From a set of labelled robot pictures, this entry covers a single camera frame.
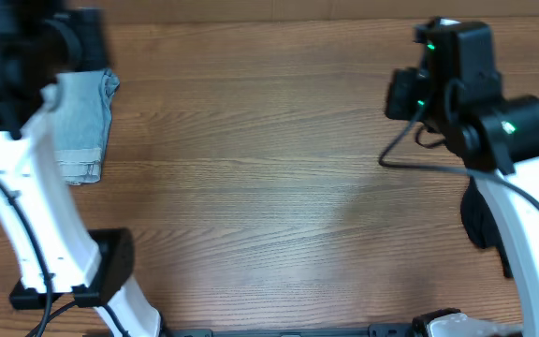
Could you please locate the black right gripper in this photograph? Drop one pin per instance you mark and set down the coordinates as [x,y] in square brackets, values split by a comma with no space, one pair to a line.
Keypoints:
[401,96]

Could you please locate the light blue denim shorts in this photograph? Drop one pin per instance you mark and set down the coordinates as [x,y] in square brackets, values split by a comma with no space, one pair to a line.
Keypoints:
[81,124]

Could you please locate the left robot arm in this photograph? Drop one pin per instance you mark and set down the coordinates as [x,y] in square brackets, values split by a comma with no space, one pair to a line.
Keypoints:
[56,253]

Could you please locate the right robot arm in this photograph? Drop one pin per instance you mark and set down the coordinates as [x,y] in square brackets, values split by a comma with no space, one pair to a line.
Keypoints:
[457,92]

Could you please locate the black garment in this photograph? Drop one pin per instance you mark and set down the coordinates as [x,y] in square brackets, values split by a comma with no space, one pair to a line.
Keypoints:
[481,226]

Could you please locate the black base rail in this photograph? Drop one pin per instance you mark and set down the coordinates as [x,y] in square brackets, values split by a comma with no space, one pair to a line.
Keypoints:
[373,330]

